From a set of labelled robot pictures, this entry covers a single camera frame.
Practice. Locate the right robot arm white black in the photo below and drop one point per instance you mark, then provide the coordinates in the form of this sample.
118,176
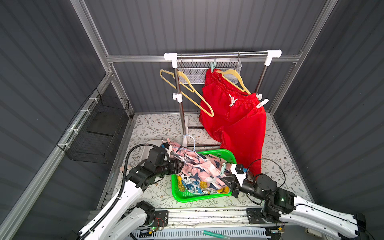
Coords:
283,206

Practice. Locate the white plastic tray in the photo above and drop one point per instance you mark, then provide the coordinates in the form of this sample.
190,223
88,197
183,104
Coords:
147,149

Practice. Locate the white wire mesh basket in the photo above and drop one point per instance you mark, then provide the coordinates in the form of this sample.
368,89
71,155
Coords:
196,70

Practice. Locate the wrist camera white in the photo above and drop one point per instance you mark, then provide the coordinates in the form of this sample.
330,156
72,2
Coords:
167,147
240,173

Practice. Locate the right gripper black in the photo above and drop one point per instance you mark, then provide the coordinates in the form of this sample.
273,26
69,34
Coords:
232,183

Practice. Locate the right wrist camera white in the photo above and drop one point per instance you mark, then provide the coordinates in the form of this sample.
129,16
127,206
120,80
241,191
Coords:
240,173

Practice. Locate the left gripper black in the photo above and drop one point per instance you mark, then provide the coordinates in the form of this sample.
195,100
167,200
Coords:
175,166

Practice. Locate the green marker pen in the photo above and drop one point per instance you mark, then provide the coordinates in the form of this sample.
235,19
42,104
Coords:
215,235

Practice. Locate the green clothespin on rack top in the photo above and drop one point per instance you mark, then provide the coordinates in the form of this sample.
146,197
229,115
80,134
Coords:
212,66

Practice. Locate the blue yellow white printed shorts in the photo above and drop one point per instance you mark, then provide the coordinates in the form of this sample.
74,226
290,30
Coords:
197,187

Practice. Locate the white clothespin on red shorts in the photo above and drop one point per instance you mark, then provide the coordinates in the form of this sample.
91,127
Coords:
262,103

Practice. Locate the pink navy patterned shorts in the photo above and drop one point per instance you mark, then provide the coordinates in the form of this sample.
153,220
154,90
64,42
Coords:
198,167

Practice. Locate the green plastic basket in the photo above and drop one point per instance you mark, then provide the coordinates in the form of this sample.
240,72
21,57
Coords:
188,197

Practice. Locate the light green clothespin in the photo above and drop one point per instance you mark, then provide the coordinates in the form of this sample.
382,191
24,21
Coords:
223,170

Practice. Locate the yellow hanger of red shorts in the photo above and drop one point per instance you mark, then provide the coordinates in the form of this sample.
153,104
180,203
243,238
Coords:
230,69

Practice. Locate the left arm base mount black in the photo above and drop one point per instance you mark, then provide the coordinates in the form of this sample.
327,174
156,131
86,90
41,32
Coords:
157,219

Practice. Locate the black wire wall basket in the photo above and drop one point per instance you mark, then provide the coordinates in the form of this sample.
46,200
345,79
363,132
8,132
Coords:
96,136

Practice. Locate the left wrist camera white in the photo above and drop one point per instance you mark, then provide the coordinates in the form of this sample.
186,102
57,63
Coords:
167,147

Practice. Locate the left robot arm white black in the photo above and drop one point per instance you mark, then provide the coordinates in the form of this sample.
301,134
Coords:
109,223

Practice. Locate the red shorts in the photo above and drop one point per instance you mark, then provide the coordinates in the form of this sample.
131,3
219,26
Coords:
237,124

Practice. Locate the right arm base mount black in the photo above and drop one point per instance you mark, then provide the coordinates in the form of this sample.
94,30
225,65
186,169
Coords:
255,216

